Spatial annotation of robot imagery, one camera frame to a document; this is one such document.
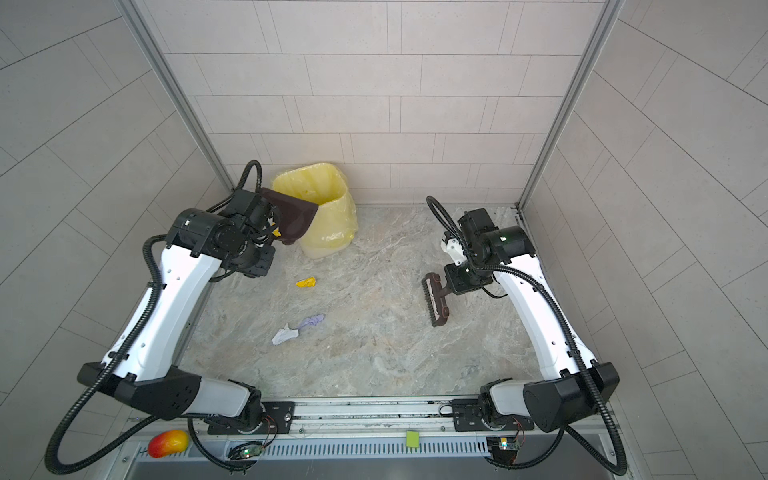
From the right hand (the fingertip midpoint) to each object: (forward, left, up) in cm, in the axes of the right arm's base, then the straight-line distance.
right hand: (449, 284), depth 72 cm
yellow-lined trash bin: (+26, +31, -4) cm, 40 cm away
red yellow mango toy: (-26, +66, -16) cm, 72 cm away
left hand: (+5, +43, +7) cm, 44 cm away
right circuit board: (-31, -9, -22) cm, 39 cm away
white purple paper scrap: (-2, +44, -18) cm, 48 cm away
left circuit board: (-28, +49, -18) cm, 59 cm away
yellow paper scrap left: (+15, +40, -18) cm, 46 cm away
